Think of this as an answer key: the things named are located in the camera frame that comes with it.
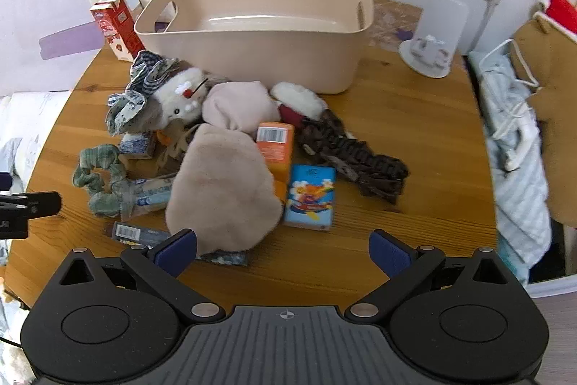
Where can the white red plush hair clip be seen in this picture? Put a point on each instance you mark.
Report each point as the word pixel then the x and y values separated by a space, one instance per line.
pixel 300 98

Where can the white phone stand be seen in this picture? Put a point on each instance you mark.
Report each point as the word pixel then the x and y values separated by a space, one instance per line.
pixel 444 24

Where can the green plaid scrunchie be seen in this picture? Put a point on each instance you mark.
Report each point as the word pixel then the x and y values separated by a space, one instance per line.
pixel 99 177

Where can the large beige plush cloth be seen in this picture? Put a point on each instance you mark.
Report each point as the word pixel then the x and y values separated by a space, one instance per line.
pixel 221 191

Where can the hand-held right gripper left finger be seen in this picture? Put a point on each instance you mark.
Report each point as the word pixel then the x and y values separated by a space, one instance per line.
pixel 178 250

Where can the dark box with barcode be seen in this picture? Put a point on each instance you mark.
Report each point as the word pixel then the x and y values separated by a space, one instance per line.
pixel 135 234

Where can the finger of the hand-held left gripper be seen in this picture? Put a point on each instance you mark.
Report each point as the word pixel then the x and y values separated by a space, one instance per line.
pixel 36 203

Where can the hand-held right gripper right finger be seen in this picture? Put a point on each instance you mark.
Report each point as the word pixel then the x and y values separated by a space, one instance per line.
pixel 387 252

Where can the blue cartoon tissue pack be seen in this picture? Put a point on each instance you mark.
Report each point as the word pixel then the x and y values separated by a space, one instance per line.
pixel 311 198

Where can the red white plush hat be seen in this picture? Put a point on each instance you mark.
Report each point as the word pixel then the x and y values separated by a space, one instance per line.
pixel 561 13

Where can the light blue striped blanket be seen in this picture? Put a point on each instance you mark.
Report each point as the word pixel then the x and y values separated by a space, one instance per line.
pixel 518 195

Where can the orange box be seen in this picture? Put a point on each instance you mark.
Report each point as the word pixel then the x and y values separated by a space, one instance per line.
pixel 277 150

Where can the white plush cat toy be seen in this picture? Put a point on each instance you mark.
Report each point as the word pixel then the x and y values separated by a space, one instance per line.
pixel 178 101

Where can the lilac board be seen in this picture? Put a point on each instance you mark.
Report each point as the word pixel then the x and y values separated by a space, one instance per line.
pixel 40 6

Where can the red milk carton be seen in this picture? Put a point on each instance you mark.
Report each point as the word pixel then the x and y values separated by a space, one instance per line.
pixel 116 28

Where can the brown braided hair band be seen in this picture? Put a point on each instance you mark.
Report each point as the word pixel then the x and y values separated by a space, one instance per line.
pixel 356 159

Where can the beige plastic basket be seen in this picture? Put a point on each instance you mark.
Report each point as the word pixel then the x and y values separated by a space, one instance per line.
pixel 270 55

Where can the white printed bedding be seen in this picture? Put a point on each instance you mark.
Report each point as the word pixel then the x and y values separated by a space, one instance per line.
pixel 31 128

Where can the wooden desk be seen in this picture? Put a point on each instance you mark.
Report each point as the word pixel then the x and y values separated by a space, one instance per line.
pixel 419 150

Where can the blue white patterned tissue pack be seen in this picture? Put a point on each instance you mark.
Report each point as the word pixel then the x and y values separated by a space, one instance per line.
pixel 227 258
pixel 137 145

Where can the brown plush toy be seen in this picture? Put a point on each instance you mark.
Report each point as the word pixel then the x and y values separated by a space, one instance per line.
pixel 556 96

